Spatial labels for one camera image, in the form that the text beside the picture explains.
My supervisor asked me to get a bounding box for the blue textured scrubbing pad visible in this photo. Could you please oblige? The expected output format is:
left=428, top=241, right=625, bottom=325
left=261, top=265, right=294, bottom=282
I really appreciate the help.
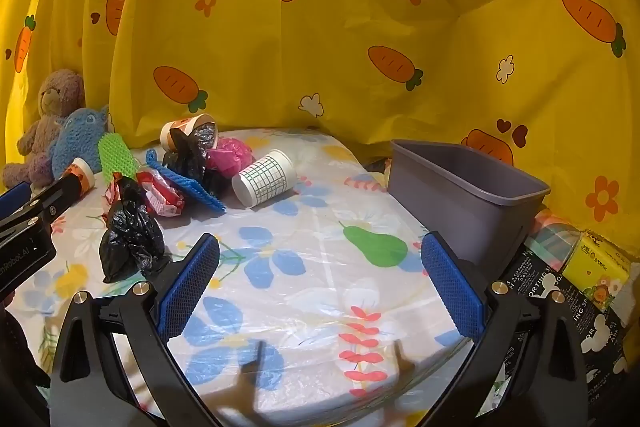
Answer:
left=146, top=149, right=227, bottom=214

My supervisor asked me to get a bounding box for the pastel checked packet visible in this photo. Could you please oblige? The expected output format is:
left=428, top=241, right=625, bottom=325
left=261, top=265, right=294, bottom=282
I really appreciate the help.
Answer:
left=525, top=209, right=582, bottom=258

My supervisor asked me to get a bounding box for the grey plastic bin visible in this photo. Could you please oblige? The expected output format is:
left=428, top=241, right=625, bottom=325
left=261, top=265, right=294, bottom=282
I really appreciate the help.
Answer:
left=387, top=139, right=551, bottom=278

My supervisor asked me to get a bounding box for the blue plush toy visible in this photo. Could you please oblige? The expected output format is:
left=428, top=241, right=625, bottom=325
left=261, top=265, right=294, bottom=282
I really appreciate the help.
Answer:
left=51, top=104, right=113, bottom=180

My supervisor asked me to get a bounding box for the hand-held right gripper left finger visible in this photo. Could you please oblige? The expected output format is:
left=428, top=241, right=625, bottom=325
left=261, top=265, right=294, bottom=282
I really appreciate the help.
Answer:
left=50, top=233, right=221, bottom=427

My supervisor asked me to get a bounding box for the yellow drink carton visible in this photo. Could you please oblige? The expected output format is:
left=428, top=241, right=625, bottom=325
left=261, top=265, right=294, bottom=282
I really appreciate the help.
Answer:
left=560, top=229, right=633, bottom=313

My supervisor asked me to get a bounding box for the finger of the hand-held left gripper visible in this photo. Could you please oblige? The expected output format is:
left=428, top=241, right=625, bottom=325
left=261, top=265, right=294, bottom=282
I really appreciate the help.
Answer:
left=0, top=183, right=32, bottom=220
left=0, top=176, right=84, bottom=235

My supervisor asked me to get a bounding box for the white grid paper cup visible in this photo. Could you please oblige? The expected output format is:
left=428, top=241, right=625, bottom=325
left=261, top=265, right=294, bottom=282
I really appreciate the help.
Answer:
left=231, top=149, right=297, bottom=208

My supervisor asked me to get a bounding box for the black printed bag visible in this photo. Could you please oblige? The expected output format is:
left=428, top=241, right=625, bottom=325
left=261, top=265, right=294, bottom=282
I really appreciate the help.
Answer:
left=495, top=252, right=631, bottom=408

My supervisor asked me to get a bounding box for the pink plastic bag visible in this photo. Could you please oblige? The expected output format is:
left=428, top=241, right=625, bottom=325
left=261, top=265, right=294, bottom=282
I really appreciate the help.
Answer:
left=206, top=138, right=254, bottom=172

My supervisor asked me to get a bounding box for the green textured scrubbing pad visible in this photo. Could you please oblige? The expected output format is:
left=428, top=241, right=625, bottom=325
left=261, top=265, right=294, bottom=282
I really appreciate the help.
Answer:
left=97, top=132, right=137, bottom=185

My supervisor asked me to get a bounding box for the floral plastic tablecloth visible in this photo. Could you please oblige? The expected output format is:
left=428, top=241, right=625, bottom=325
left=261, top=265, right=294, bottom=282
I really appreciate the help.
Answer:
left=0, top=127, right=501, bottom=427

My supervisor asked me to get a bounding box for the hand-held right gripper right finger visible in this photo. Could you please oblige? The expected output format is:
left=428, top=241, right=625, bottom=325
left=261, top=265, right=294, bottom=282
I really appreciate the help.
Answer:
left=421, top=231, right=588, bottom=427

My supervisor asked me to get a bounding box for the purple teddy bear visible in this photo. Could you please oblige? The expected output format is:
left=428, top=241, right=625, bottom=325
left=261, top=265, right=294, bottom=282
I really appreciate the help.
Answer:
left=2, top=68, right=86, bottom=188

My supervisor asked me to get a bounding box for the orange paper cup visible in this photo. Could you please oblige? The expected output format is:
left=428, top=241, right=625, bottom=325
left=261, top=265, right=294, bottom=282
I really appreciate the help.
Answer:
left=65, top=158, right=96, bottom=200
left=160, top=113, right=218, bottom=152

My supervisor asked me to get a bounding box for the black plastic bag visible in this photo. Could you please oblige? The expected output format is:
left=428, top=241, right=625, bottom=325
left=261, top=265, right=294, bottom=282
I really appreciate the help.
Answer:
left=162, top=124, right=232, bottom=198
left=99, top=177, right=172, bottom=284

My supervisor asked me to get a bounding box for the person's left forearm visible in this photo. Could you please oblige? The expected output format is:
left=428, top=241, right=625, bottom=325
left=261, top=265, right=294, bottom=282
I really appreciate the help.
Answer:
left=0, top=302, right=51, bottom=389

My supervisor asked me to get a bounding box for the yellow carrot print curtain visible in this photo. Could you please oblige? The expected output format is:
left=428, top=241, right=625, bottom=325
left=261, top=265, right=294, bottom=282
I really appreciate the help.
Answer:
left=0, top=0, right=640, bottom=268

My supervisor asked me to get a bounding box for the red snack wrapper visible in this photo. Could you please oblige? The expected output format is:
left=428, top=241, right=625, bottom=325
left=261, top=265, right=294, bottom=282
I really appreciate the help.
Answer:
left=105, top=169, right=186, bottom=215

